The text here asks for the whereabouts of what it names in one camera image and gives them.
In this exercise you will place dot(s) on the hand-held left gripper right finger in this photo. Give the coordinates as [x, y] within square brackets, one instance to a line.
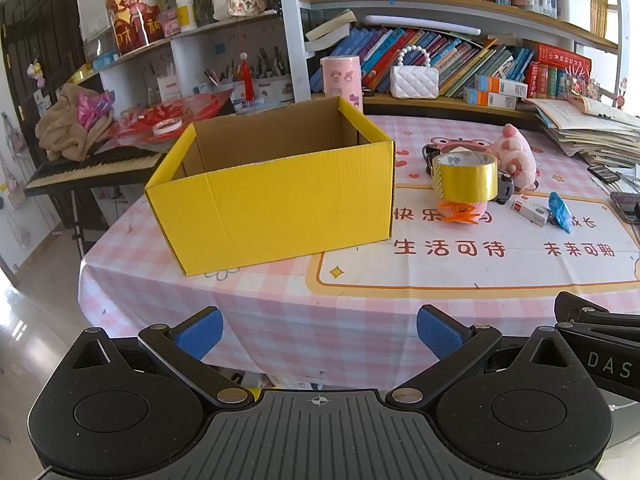
[440, 334]

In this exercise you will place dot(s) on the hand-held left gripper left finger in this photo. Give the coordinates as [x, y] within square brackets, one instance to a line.
[200, 334]

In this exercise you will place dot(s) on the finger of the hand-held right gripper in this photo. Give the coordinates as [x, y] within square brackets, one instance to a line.
[600, 312]

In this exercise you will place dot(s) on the yellow cardboard box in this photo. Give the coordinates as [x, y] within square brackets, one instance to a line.
[280, 210]

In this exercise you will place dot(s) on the pink pig plush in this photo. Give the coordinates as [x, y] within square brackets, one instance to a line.
[515, 152]

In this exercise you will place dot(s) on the pink checked tablecloth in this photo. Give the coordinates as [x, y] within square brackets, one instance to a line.
[300, 320]

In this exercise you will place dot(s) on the blue plastic wrapper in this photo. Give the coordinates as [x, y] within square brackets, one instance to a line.
[559, 210]

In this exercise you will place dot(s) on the small white red box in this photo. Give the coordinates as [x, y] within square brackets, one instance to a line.
[532, 212]

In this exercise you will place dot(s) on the small pink toy orange feet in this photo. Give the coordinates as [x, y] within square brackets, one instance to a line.
[475, 208]

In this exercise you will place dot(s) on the gold tape roll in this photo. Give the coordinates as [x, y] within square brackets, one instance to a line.
[465, 180]

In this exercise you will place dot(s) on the small grey toy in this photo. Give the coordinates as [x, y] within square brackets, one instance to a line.
[505, 187]

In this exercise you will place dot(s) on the black keyboard stand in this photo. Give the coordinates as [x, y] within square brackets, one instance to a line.
[77, 230]

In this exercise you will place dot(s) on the stack of papers and workbooks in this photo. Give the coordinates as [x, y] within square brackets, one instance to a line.
[590, 130]

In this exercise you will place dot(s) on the black electric keyboard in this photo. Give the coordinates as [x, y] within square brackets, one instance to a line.
[85, 170]

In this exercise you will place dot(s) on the white tape roll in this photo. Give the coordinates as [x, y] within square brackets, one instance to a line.
[167, 127]

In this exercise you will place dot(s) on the orange white carton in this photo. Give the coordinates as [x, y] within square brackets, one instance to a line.
[490, 98]
[500, 86]

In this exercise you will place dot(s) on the white box red label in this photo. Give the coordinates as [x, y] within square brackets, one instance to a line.
[168, 91]

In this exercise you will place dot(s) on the pink foil wrapper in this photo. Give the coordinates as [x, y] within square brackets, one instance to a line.
[95, 110]

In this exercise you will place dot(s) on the beige cloth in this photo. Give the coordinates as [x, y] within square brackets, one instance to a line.
[60, 125]

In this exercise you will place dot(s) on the white quilted purse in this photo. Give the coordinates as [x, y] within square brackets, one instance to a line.
[414, 82]

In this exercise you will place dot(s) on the white desk organizer with pens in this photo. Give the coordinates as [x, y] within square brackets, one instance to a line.
[270, 87]

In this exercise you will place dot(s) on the red book box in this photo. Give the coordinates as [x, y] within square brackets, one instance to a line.
[565, 57]

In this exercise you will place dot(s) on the red tassel doll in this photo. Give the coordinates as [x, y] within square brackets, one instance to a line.
[246, 80]

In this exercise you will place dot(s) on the pink cylinder container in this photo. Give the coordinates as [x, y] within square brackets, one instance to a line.
[341, 82]

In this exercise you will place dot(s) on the row of blue books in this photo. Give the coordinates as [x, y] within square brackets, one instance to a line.
[465, 60]

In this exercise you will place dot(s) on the small hanging plush charm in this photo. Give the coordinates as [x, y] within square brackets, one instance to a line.
[35, 70]

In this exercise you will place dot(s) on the white wooden bookshelf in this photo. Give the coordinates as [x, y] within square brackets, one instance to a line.
[290, 35]

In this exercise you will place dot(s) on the small pink box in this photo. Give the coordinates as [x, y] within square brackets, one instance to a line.
[170, 22]

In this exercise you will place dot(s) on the white yellow cup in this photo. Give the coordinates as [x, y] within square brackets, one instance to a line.
[186, 15]

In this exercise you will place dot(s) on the dark wooden door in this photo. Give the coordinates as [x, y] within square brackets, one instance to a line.
[50, 50]

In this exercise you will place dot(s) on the beige paperback books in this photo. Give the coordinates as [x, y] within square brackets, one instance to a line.
[327, 27]

